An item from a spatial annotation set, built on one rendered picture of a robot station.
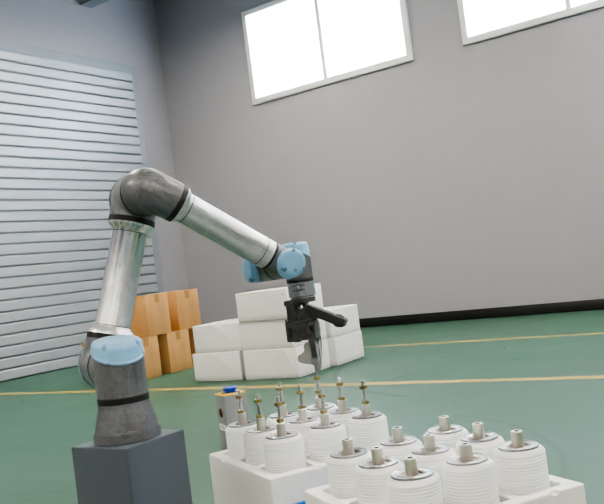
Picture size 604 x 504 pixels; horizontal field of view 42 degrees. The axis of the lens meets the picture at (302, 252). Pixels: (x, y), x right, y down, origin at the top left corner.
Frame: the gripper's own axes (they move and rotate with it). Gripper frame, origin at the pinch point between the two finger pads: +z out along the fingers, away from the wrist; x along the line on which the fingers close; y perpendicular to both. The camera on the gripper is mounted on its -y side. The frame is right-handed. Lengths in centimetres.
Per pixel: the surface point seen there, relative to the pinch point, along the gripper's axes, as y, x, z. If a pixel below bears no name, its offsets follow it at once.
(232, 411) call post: 25.6, 3.4, 8.7
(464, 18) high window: -53, -513, -226
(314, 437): -3.5, 29.9, 11.9
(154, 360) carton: 197, -319, 25
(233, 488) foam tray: 19.6, 26.7, 23.5
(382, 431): -18.3, 20.6, 13.9
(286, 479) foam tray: 1.1, 41.8, 18.0
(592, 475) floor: -67, -7, 36
